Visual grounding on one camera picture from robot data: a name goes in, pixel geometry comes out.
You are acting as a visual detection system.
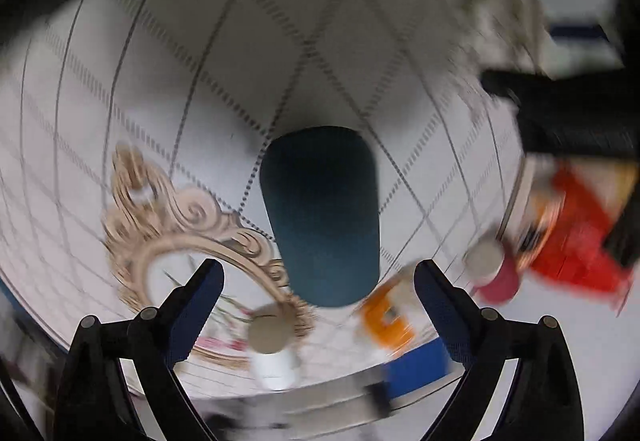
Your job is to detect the white patterned tablecloth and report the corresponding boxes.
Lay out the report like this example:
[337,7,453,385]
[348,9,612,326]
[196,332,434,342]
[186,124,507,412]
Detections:
[0,0,532,401]

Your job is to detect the dark teal cup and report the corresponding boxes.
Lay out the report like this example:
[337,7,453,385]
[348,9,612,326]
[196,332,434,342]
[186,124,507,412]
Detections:
[259,126,382,308]

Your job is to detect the white bottle with tan cap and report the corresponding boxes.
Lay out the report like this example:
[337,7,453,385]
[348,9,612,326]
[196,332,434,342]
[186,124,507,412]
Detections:
[248,305,301,392]

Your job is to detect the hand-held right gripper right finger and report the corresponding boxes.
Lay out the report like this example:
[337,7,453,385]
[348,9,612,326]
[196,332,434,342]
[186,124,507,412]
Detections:
[414,259,584,441]

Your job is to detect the red printed bag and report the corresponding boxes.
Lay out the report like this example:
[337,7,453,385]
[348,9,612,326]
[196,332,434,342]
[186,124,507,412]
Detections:
[515,160,632,308]

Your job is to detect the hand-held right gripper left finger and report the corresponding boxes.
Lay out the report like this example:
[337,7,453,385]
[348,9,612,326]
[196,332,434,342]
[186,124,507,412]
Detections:
[53,258,225,441]

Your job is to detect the pink bottle with grey cap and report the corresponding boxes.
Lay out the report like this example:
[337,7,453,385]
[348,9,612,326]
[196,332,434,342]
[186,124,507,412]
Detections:
[463,240,522,306]

